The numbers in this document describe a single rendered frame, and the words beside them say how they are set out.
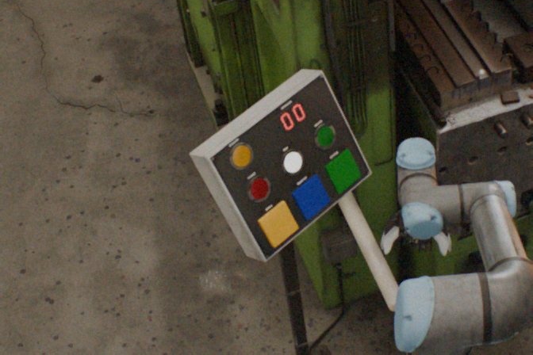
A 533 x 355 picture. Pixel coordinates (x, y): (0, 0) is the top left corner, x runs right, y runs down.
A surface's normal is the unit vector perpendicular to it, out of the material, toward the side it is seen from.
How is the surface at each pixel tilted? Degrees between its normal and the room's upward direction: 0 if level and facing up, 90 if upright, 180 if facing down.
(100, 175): 0
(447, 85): 0
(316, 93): 60
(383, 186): 90
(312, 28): 90
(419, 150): 0
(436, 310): 26
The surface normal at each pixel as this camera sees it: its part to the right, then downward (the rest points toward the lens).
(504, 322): 0.20, 0.30
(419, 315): -0.13, -0.15
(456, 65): -0.11, -0.66
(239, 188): 0.54, 0.10
